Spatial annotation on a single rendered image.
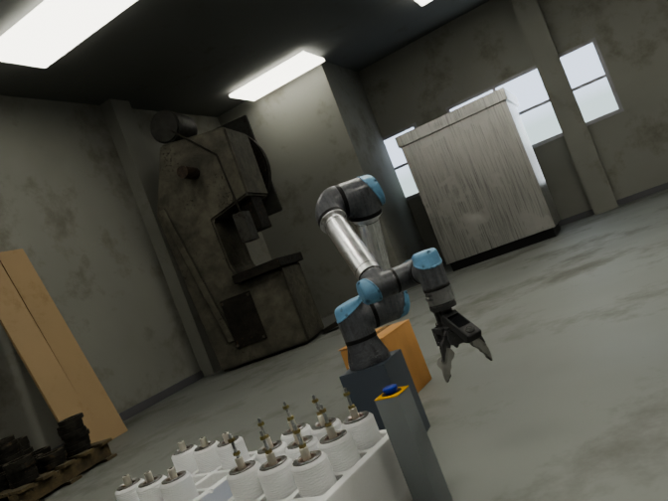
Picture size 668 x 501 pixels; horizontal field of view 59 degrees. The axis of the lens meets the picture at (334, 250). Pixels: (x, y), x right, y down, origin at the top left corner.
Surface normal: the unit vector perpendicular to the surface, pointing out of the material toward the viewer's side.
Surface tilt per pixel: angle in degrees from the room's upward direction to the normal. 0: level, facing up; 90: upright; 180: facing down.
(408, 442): 90
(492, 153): 90
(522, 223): 90
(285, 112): 90
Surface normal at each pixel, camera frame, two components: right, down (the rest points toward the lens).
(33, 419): 0.84, -0.33
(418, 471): -0.54, 0.19
